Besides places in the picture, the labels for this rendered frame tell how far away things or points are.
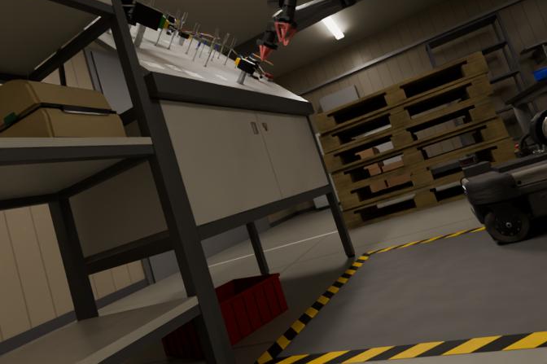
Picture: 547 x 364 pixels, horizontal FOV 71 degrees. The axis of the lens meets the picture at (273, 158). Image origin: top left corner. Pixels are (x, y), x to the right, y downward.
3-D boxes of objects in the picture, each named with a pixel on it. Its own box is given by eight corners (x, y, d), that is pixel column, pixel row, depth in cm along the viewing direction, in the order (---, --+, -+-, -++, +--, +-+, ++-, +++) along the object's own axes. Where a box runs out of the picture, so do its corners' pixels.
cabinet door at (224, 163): (282, 199, 158) (254, 110, 163) (197, 225, 110) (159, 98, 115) (279, 199, 159) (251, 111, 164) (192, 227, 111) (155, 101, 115)
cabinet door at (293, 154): (330, 183, 206) (307, 116, 211) (284, 198, 158) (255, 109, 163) (326, 185, 208) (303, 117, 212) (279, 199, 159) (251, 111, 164)
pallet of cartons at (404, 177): (425, 181, 585) (409, 138, 592) (421, 189, 471) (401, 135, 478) (371, 197, 618) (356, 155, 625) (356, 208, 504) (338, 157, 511)
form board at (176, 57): (146, 76, 111) (149, 70, 110) (-21, -33, 150) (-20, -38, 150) (308, 105, 215) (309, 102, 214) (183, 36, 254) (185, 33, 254)
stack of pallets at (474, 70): (507, 173, 353) (468, 74, 364) (534, 179, 265) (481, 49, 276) (362, 214, 403) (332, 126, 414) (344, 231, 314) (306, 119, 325)
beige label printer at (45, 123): (131, 142, 99) (111, 72, 101) (53, 142, 80) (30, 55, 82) (58, 177, 112) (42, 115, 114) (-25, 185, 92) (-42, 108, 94)
